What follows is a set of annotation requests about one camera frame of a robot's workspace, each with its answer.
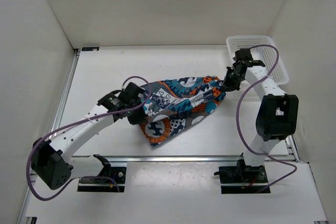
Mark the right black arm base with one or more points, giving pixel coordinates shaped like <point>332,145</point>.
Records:
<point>243,179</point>

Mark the aluminium front rail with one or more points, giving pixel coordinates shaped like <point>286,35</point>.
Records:
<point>123,159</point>

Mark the white perforated plastic basket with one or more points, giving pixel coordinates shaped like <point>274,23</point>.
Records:
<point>266,54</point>

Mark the colourful patterned shorts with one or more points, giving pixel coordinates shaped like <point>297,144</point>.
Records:
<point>175,105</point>

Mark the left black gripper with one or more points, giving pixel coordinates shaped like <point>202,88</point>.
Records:
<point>141,118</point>

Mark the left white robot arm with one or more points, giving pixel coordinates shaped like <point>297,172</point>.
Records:
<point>52,158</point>

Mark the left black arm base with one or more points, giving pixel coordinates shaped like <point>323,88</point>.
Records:
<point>110,178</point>

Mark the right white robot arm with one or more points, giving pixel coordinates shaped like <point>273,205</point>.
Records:
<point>277,115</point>

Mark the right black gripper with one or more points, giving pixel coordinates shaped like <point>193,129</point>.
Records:
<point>228,86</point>

